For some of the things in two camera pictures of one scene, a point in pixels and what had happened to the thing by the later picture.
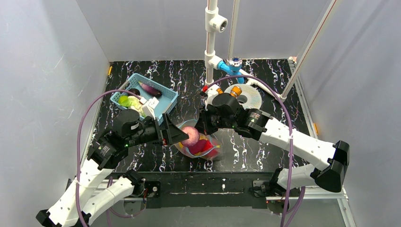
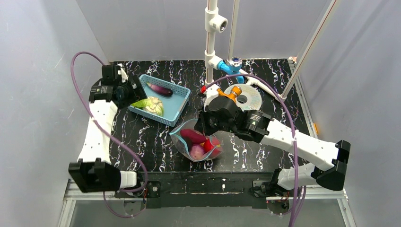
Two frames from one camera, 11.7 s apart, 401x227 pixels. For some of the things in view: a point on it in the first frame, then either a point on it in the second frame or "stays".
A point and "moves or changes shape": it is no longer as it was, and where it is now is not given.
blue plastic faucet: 234,67 stays
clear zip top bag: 203,146 stays
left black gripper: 161,131 → 134,91
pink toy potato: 194,135 → 197,151
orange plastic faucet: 235,91 stays
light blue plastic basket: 169,98 moves or changes shape
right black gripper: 204,122 stays
